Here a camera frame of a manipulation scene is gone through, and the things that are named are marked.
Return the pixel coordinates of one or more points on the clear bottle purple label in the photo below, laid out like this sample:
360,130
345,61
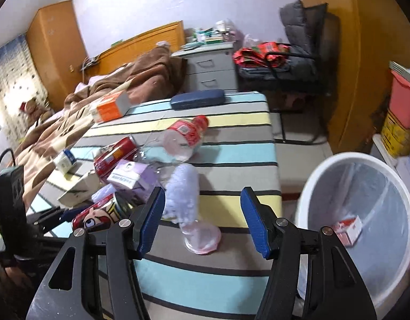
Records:
185,193

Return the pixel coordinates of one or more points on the white round trash bin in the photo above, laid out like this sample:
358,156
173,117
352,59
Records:
325,180

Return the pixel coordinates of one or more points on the white low shelf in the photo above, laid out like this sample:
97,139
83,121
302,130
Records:
381,150

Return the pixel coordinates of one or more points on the patterned curtain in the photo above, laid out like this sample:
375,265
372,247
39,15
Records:
11,73

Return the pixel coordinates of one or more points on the black chair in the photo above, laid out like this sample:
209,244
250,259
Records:
316,23

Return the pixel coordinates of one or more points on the pink plastic bucket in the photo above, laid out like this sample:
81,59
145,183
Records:
405,103

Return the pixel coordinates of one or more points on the red patterned bag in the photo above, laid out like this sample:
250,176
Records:
258,55

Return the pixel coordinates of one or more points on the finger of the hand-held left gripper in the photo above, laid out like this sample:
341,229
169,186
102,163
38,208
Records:
54,231
48,214

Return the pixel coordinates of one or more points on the brown teddy bear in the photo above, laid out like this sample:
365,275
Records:
33,106

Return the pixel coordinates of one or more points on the striped bed sheet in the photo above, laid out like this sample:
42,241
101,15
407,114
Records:
225,146

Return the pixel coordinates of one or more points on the orange and white box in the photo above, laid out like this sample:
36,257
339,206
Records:
108,108

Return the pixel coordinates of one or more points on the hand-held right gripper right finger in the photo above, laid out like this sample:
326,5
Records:
255,220

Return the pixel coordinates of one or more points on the yellow printed box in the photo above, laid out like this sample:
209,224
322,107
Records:
398,136

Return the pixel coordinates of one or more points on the red drink can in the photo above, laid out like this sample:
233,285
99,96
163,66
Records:
111,161

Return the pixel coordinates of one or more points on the white plastic packet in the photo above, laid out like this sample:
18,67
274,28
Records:
76,190

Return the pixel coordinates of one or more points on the clear bin liner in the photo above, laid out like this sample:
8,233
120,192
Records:
375,200

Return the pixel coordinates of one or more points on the pile of bottles and boxes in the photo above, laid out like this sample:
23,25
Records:
208,35

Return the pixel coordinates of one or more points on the wooden headboard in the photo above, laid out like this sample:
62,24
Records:
141,40

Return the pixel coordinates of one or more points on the brown patterned blanket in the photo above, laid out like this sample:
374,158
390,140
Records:
148,70

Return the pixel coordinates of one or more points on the dark blue glasses case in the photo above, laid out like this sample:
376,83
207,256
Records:
198,99

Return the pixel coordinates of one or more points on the pale purple carton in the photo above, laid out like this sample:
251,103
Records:
131,176

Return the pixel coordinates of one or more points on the blue-capped bottle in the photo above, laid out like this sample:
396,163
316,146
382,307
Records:
64,163

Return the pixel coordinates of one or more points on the stack of papers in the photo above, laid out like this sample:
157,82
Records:
405,68

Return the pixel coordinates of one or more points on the grey padded cushion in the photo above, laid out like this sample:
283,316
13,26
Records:
293,20

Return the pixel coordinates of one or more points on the tall wooden wardrobe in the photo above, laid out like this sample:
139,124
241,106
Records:
351,56

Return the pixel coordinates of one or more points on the cartoon face can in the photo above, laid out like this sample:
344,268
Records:
91,218

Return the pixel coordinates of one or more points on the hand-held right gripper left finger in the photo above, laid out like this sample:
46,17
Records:
151,220

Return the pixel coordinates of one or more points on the grey bedside cabinet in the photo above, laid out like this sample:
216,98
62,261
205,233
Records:
208,70

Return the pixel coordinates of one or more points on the red and white small box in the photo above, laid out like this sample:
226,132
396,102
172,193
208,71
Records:
348,230

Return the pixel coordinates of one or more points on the red label plastic bottle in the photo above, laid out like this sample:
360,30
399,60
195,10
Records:
188,131

